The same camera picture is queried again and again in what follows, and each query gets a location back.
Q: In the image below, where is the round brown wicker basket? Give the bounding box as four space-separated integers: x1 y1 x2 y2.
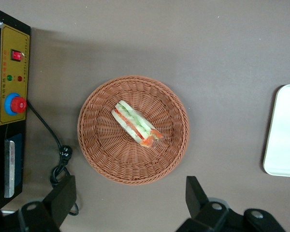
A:
77 74 190 186

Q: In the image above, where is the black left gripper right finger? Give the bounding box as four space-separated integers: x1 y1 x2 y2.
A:
175 175 245 232

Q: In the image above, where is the plastic-wrapped sandwich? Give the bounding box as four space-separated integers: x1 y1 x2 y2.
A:
111 100 164 148

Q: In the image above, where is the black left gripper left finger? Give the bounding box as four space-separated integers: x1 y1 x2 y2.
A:
17 175 77 232

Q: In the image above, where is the black power cable with plug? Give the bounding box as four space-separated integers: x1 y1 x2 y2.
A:
26 99 80 216

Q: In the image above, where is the grey metal bar on machine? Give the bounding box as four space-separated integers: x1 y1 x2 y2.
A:
4 140 16 198

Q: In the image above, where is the red emergency stop button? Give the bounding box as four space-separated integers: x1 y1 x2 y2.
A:
4 92 28 116

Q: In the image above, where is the red rocker power switch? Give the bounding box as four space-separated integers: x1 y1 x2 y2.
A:
11 49 24 63

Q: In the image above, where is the cream plastic tray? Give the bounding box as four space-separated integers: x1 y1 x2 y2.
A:
262 84 290 179

